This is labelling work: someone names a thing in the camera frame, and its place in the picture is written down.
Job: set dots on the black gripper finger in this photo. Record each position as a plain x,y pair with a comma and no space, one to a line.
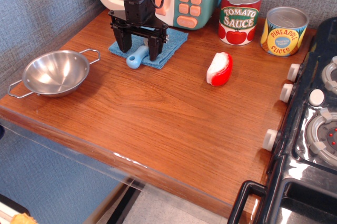
123,38
155,45

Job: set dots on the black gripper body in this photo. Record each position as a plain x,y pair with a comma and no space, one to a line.
138,17

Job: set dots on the blue scoop with grey bowl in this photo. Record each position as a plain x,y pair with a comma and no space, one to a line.
134,60

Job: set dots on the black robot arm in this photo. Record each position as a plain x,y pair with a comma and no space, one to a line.
138,18

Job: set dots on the blue folded cloth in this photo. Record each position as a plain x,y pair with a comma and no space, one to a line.
175,41

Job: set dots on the red white toy cheese wedge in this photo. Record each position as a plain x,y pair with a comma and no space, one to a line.
220,69

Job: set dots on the tomato sauce can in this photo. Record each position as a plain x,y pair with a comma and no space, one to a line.
238,20

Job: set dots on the pineapple slices can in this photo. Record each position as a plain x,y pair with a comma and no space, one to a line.
283,31

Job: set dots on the black toy stove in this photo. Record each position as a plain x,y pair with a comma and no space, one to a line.
301,176

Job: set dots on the steel bowl with handles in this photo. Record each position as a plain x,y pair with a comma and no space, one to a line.
57,73

